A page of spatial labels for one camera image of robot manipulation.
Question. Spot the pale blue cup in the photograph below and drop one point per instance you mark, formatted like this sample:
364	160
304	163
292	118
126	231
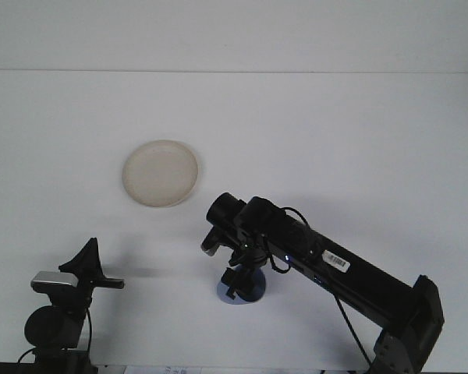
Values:
259	286

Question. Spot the pale round plate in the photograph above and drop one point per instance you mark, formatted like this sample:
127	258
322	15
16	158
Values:
160	173

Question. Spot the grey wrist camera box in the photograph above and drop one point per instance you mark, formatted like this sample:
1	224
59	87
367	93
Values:
52	279
210	245

